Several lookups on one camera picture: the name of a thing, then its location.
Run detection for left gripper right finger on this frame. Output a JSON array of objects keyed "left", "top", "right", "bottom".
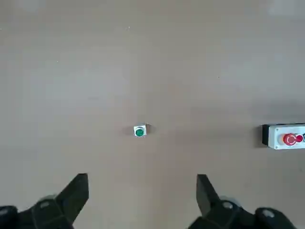
[{"left": 188, "top": 174, "right": 298, "bottom": 229}]

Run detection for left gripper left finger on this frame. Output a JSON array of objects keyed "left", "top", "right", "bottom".
[{"left": 0, "top": 173, "right": 90, "bottom": 229}]

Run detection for green button switch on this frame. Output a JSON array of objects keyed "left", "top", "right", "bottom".
[{"left": 132, "top": 123, "right": 151, "bottom": 138}]

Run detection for grey control box, red buttons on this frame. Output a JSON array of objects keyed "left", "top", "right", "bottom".
[{"left": 262, "top": 123, "right": 305, "bottom": 150}]

